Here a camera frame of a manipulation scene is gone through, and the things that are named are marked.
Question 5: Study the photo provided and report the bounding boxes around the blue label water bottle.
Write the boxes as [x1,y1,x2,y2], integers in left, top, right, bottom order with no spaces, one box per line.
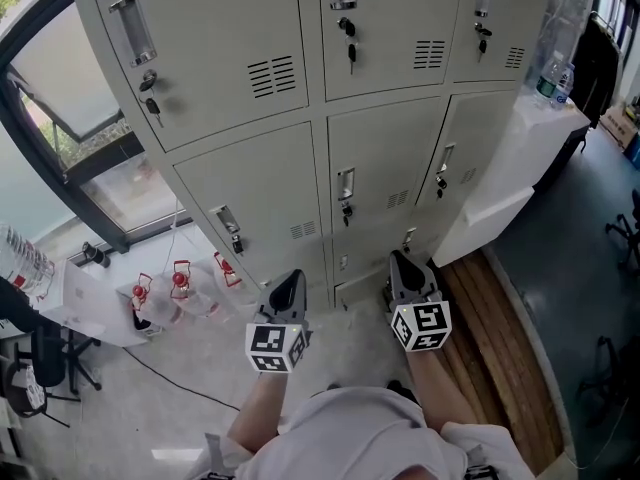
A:
[555,61,577,112]

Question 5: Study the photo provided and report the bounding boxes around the thin white cable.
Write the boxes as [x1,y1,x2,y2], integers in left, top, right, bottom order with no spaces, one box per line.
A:
[166,201,202,282]

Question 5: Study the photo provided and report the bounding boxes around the person's right forearm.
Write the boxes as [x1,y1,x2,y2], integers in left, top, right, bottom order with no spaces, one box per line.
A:
[403,348,490,438]

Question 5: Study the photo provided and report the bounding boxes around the black hanging garment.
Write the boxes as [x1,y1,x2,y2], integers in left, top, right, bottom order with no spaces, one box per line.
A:
[568,11,622,130]

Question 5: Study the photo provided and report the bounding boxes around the grey metal locker cabinet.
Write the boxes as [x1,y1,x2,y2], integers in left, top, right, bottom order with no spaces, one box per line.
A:
[66,0,552,315]

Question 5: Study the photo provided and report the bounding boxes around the white low table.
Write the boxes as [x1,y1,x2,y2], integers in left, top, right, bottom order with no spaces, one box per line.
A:
[36,256,169,352]

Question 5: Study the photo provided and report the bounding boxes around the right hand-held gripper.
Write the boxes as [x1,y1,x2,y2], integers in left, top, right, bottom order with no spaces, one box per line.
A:
[384,249,453,355]

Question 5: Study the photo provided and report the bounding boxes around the black window frame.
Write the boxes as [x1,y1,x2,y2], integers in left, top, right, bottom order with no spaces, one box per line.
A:
[0,0,197,255]

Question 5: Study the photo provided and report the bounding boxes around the red handle water jug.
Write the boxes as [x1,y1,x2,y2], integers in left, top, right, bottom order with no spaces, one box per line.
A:
[168,259,222,320]
[128,271,177,325]
[211,250,254,310]

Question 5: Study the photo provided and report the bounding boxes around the large clear water bottle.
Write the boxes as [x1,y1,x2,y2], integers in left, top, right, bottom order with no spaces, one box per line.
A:
[0,221,57,300]

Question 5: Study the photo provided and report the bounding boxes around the black floor cable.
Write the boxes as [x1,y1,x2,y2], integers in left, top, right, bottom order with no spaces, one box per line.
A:
[121,345,242,413]

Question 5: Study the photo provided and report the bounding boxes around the brown cardboard box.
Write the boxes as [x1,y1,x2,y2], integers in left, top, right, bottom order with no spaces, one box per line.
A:
[598,101,640,150]

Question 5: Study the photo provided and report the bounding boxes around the black cylinder device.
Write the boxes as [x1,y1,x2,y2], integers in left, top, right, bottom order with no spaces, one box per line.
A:
[81,240,110,269]

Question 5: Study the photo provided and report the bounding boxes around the white floor cabinet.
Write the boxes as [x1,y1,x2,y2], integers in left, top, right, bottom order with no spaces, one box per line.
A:
[431,87,592,268]

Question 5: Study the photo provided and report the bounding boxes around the black office chair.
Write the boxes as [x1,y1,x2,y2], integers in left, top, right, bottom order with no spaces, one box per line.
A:
[0,276,105,430]
[603,211,640,270]
[575,335,640,430]

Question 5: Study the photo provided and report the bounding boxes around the green label water bottle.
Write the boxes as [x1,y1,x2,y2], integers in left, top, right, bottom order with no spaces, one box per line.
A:
[533,52,566,109]

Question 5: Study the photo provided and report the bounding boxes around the person's white shirt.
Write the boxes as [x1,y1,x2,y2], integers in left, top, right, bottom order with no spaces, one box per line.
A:
[182,385,539,480]

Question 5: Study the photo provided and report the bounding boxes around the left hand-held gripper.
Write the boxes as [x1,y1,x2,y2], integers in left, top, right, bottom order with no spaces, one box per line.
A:
[243,268,314,376]

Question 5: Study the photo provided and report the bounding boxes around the person's left forearm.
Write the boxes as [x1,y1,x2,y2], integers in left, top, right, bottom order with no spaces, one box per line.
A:
[226,369,292,455]

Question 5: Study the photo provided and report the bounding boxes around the grey harness strap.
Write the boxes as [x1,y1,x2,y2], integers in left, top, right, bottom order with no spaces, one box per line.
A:
[461,442,502,480]
[202,431,237,480]

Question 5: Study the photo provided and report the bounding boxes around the stack of wooden planks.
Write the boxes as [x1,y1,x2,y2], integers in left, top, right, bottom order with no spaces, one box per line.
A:
[438,249,564,475]

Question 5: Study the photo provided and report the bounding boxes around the grey locker door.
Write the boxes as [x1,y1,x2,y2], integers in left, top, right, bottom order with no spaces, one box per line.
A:
[413,90,517,210]

